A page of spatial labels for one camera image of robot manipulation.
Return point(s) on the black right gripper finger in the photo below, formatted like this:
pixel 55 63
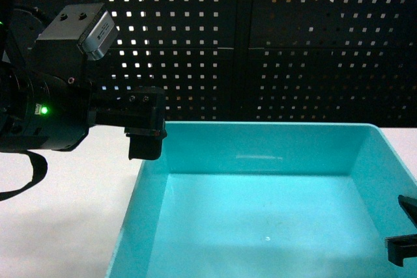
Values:
pixel 409 206
pixel 401 247

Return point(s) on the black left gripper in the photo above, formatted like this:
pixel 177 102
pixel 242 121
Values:
pixel 58 112

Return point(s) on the light teal plastic tray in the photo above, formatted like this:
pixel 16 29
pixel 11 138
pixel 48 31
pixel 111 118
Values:
pixel 264 199

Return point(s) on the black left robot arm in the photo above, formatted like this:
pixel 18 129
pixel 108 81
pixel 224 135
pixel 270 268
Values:
pixel 16 85

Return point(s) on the black perforated metal panel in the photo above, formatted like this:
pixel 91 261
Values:
pixel 255 60

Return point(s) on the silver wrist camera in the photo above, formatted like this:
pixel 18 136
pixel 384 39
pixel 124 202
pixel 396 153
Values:
pixel 97 40

